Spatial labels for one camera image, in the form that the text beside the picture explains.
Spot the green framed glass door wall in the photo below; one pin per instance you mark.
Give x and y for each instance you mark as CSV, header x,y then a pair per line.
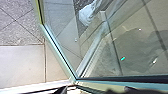
x,y
60,56

